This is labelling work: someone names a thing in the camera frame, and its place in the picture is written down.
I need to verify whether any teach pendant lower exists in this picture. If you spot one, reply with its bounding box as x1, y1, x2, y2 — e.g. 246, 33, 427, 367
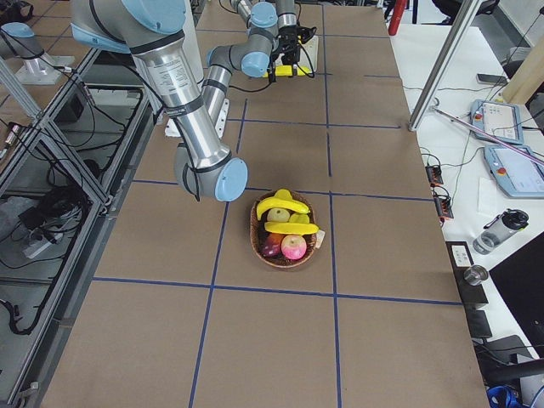
484, 145, 543, 199

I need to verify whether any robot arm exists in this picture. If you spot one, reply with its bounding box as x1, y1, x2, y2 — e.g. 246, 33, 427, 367
228, 1, 300, 59
71, 1, 297, 201

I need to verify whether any teach pendant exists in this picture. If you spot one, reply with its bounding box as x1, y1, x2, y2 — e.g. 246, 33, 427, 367
470, 99, 524, 145
484, 145, 543, 199

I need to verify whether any pink yellow apple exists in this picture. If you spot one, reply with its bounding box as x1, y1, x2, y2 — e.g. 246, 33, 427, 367
280, 235, 307, 260

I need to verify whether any dark red apple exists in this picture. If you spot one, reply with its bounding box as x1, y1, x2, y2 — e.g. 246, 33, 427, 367
260, 233, 284, 258

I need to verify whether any teach pendant upper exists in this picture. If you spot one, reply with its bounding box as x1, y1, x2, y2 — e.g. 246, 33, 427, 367
470, 99, 524, 145

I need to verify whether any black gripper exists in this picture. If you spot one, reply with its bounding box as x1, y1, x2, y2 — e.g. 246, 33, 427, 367
278, 25, 300, 55
267, 42, 298, 82

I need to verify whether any red fire extinguisher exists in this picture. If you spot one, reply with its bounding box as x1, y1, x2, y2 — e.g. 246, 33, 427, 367
388, 0, 408, 37

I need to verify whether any white rectangular tray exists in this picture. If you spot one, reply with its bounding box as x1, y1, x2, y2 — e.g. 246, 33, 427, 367
298, 36, 319, 75

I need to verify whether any black smartphone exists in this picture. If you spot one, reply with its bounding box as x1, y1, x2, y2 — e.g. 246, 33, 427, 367
476, 73, 508, 86

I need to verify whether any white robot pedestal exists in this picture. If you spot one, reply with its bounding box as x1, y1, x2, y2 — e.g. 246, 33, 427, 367
152, 1, 205, 146

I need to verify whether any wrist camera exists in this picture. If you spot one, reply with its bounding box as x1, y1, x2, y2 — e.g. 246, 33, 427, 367
297, 26, 317, 43

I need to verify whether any brown wicker basket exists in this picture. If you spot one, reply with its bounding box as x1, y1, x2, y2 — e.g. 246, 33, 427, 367
249, 190, 316, 269

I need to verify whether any aluminium frame post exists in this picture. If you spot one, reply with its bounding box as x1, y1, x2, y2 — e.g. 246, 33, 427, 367
408, 0, 482, 132

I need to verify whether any clear water bottle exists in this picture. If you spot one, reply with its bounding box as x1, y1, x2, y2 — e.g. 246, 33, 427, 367
473, 208, 529, 255

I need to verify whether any paper price tag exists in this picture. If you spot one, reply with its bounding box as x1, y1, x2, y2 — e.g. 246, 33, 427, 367
315, 229, 326, 248

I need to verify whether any yellow banana long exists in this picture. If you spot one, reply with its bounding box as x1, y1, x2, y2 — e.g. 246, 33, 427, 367
264, 222, 320, 235

